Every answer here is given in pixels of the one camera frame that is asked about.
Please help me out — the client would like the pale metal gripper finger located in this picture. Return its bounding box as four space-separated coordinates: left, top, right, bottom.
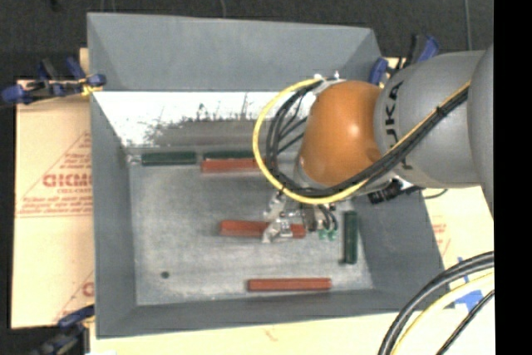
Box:
263 195 288 222
260 219 295 244

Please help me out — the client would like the red-brown flat block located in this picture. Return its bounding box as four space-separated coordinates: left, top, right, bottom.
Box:
200 158 264 174
218 219 308 239
246 278 333 293

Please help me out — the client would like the dark green flat block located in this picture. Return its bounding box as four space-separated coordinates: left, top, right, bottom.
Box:
203 150 255 160
342 210 360 265
140 151 198 167

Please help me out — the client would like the grey metal bin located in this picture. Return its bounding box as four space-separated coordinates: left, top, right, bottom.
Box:
86 12 448 338

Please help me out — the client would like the brown cardboard board red print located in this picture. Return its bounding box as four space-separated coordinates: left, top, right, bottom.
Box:
10 89 495 329

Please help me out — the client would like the black cylinder on white bracket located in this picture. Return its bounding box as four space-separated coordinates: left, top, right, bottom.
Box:
367 180 416 205

